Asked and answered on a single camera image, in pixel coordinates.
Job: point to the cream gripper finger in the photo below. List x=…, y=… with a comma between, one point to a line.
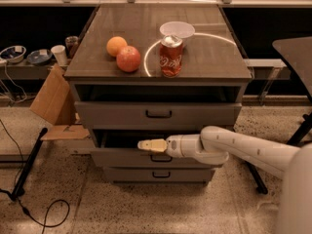
x=154, y=145

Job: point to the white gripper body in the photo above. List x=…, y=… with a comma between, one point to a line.
x=175, y=145

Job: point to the grey drawer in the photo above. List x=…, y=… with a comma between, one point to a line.
x=158, y=175
x=161, y=116
x=118, y=149

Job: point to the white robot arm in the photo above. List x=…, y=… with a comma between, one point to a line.
x=214, y=145

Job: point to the grey bottom drawer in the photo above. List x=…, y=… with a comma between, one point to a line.
x=158, y=175

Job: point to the grey top drawer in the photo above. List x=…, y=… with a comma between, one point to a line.
x=161, y=116

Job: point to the grey drawer cabinet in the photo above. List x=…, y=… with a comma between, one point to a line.
x=213, y=70

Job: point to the red apple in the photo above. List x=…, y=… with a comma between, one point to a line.
x=128, y=59

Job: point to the red soda can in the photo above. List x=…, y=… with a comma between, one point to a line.
x=170, y=54

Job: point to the orange fruit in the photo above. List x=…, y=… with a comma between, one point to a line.
x=115, y=44

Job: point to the brown cardboard box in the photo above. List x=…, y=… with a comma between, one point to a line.
x=55, y=104

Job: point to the white plastic bowl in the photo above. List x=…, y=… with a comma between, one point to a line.
x=185, y=31

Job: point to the dark glass jar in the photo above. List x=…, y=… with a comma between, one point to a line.
x=71, y=43

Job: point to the white paper cup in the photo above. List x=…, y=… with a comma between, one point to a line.
x=60, y=54

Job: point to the black stand leg left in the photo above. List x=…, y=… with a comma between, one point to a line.
x=18, y=189

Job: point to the blue bowl right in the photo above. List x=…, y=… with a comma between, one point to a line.
x=39, y=57

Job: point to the blue bowl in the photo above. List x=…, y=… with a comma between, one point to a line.
x=13, y=54
x=39, y=57

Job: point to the dark side table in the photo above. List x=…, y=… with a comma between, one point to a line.
x=297, y=54

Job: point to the blue bowl left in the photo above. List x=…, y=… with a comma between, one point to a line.
x=13, y=54

